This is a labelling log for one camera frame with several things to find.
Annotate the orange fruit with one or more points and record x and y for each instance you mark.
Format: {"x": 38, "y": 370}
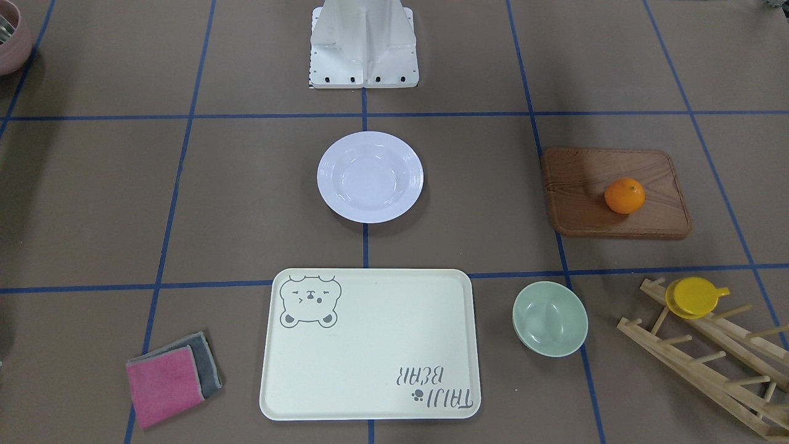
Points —
{"x": 624, "y": 196}

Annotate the cream bear tray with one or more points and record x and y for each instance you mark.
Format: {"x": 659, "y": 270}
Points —
{"x": 349, "y": 344}

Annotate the white round plate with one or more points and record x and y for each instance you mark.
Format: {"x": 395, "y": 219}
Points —
{"x": 370, "y": 177}

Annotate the green bowl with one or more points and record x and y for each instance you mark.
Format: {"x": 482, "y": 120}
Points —
{"x": 550, "y": 319}

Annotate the wooden cutting board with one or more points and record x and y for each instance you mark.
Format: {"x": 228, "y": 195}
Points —
{"x": 575, "y": 179}

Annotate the grey cloth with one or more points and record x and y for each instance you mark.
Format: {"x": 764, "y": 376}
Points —
{"x": 205, "y": 366}

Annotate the pink cloth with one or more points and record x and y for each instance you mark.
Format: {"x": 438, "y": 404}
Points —
{"x": 163, "y": 386}

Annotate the yellow mug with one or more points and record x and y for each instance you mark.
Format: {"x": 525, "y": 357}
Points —
{"x": 693, "y": 297}

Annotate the wooden drying rack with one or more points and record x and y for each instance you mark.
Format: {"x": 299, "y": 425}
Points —
{"x": 742, "y": 376}

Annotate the pink bowl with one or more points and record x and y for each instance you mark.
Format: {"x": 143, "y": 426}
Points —
{"x": 17, "y": 40}

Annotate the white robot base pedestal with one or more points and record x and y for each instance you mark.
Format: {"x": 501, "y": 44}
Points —
{"x": 363, "y": 44}

